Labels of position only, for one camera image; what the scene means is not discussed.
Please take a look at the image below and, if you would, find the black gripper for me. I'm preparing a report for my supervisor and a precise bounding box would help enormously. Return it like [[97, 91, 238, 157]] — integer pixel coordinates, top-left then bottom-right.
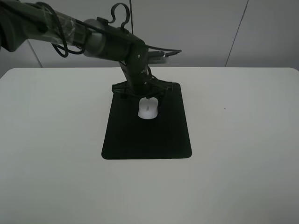
[[112, 46, 173, 103]]

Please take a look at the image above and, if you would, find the white computer mouse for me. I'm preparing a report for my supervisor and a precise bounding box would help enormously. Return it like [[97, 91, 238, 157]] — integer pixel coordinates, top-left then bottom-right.
[[138, 97, 158, 119]]

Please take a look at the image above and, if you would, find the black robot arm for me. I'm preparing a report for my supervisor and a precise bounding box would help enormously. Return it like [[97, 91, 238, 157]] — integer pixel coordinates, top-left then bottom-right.
[[0, 0, 177, 98]]

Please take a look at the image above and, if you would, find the black mouse pad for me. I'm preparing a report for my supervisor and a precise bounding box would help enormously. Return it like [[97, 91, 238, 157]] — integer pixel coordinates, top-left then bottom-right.
[[101, 83, 192, 160]]

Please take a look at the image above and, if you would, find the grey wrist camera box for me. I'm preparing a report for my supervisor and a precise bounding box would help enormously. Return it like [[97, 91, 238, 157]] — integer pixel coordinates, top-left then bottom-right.
[[148, 51, 168, 64]]

